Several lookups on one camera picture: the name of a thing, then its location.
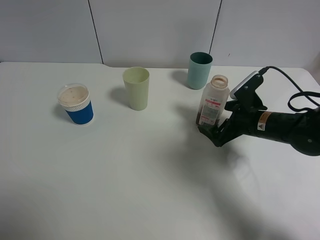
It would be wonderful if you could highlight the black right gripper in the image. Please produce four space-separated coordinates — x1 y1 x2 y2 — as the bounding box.
197 73 267 147

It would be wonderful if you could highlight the clear plastic drink bottle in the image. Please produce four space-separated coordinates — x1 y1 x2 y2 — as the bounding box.
196 75 230 127

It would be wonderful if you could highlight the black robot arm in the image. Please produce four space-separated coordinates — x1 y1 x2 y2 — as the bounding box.
198 71 320 156

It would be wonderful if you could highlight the teal plastic cup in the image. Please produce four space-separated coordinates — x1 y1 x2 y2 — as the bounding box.
187 52 213 90

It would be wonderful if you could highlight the pale green plastic cup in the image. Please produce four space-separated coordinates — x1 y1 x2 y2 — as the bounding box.
122 66 150 111

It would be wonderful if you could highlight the blue sleeved clear cup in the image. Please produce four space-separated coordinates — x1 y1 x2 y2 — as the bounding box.
57 83 94 126

